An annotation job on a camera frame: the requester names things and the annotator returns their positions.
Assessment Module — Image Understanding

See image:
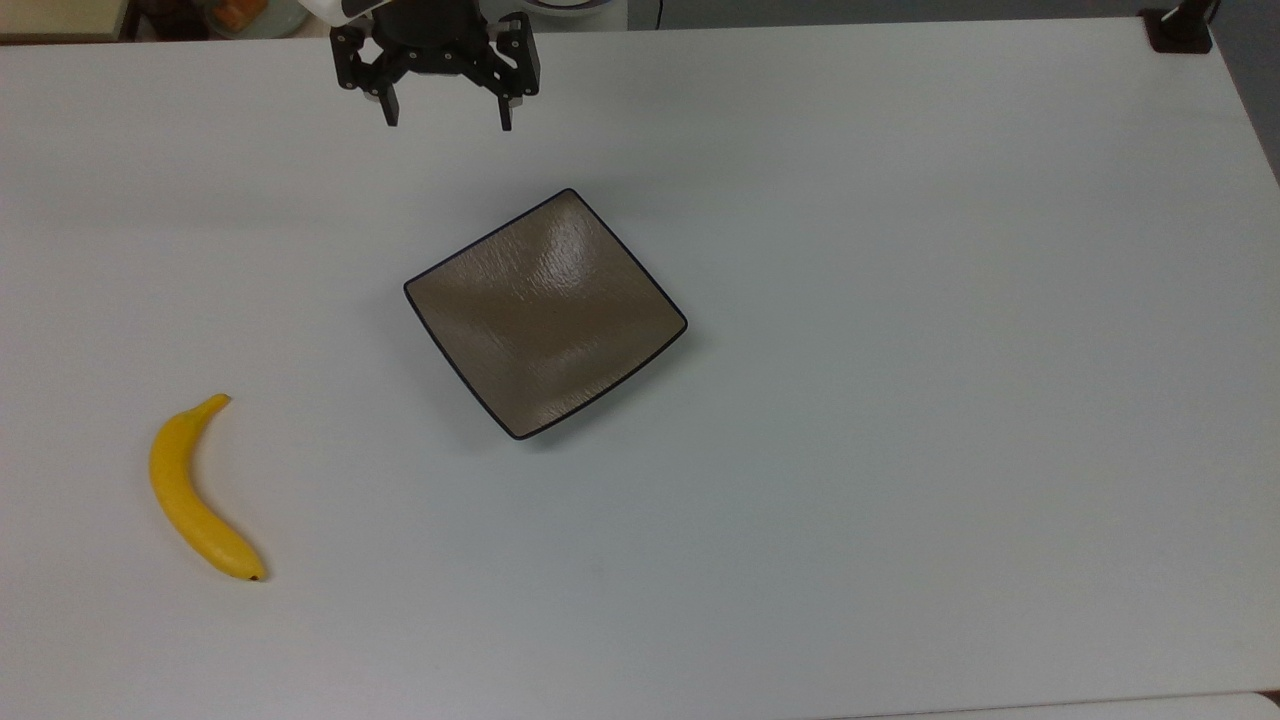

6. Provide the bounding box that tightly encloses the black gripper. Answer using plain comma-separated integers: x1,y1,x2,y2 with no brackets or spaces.
330,0,542,132

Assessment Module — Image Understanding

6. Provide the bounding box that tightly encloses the yellow banana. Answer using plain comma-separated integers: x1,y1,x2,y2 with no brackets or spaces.
149,393,268,583

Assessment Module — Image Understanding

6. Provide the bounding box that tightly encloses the square brown ceramic plate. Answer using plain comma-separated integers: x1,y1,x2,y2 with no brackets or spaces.
403,187,689,442

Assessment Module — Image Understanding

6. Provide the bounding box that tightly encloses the round white dish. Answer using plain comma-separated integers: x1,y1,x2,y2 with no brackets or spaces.
520,0,631,17

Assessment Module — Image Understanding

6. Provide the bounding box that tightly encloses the bowl with orange contents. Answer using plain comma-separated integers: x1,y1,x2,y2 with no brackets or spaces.
205,0,307,40

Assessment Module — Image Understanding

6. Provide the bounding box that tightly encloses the brown wooden furniture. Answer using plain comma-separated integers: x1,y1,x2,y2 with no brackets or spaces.
0,0,136,44

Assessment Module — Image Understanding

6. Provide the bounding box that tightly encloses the black table clamp mount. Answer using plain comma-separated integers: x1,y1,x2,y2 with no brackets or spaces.
1140,0,1219,54

